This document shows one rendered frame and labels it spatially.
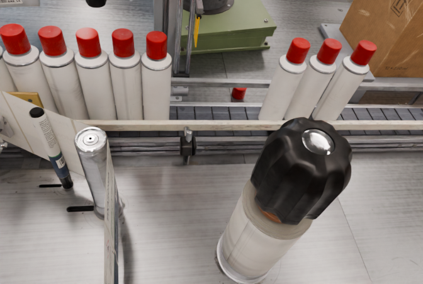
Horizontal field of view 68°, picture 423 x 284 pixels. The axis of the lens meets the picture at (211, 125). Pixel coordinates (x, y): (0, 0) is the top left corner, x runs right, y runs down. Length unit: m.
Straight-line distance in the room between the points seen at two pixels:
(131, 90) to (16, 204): 0.26
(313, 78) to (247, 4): 0.46
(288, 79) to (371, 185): 0.32
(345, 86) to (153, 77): 0.37
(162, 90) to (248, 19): 0.46
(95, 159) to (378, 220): 0.55
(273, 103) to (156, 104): 0.23
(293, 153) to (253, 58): 0.69
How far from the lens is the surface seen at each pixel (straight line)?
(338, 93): 0.67
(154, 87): 0.55
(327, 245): 0.59
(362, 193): 0.75
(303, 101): 0.65
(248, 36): 0.93
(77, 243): 0.54
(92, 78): 0.55
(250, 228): 0.37
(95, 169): 0.42
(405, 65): 1.05
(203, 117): 0.67
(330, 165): 0.28
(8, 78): 0.61
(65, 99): 0.60
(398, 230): 0.75
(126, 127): 0.61
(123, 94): 0.57
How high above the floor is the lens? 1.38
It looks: 49 degrees down
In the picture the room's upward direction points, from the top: 12 degrees clockwise
